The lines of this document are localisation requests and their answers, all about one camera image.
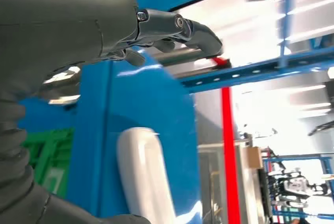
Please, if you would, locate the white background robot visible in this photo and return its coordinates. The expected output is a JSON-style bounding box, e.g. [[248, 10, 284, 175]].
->
[[268, 169, 333, 210]]

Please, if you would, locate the steel stanchion with red belt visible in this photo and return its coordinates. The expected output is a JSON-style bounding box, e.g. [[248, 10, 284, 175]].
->
[[154, 46, 231, 69]]

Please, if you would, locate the red barrier belt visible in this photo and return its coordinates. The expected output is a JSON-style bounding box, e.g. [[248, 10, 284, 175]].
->
[[212, 56, 242, 224]]

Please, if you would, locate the blue background rack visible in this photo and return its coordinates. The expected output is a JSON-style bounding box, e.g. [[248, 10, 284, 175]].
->
[[262, 152, 334, 221]]

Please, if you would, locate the blue metal shelf rack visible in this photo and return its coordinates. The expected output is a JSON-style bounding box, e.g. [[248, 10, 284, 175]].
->
[[18, 0, 334, 224]]

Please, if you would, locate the brown cardboard box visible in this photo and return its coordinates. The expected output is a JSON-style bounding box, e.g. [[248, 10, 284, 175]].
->
[[247, 146, 263, 170]]

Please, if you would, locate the green plastic crate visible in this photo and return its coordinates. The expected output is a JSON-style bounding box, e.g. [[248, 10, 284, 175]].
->
[[22, 128, 75, 199]]

